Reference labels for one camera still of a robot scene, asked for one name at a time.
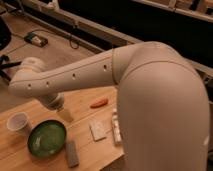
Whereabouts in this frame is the green round plate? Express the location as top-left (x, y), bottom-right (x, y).
top-left (27, 120), bottom-right (67, 158)

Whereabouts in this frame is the black office chair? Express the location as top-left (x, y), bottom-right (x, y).
top-left (0, 17), bottom-right (21, 82)

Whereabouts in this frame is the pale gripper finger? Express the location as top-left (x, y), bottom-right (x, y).
top-left (57, 108), bottom-right (73, 122)

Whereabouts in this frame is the floor device with cable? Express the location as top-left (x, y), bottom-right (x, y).
top-left (24, 32), bottom-right (48, 47)

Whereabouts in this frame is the small clear bottle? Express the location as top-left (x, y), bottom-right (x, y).
top-left (111, 109), bottom-right (122, 145)

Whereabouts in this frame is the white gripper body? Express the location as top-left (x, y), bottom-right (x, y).
top-left (40, 94), bottom-right (64, 110)

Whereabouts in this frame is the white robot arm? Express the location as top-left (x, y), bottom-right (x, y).
top-left (9, 42), bottom-right (210, 171)

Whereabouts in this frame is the grey rectangular block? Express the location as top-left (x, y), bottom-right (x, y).
top-left (65, 141), bottom-right (79, 168)

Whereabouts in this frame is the long metal rail frame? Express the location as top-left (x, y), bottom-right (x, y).
top-left (23, 0), bottom-right (213, 88)

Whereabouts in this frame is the orange carrot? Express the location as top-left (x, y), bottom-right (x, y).
top-left (90, 98), bottom-right (109, 108)

